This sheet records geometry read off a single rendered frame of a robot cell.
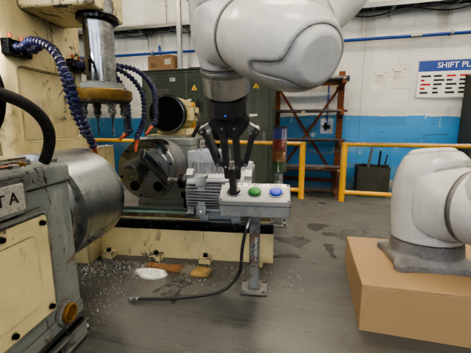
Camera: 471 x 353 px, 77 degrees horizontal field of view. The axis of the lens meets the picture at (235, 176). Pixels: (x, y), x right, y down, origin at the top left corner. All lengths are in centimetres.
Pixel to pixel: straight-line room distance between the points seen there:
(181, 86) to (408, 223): 381
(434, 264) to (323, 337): 30
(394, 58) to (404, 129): 122
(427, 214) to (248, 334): 46
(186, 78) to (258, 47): 393
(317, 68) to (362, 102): 548
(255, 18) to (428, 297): 59
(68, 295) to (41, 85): 72
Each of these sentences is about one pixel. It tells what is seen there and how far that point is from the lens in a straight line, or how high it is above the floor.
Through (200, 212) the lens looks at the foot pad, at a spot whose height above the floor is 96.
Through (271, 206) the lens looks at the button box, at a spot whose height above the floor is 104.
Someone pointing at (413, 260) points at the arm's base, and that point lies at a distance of 81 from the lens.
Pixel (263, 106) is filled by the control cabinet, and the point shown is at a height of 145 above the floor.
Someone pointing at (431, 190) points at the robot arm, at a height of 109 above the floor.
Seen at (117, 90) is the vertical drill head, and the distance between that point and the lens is 101.
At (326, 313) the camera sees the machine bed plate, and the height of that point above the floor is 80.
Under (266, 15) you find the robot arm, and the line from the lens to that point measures 38.
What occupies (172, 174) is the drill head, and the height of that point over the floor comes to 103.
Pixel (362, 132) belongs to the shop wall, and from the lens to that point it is 584.
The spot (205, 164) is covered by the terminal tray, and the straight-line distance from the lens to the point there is 92.
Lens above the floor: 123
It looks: 10 degrees down
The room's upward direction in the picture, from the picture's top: straight up
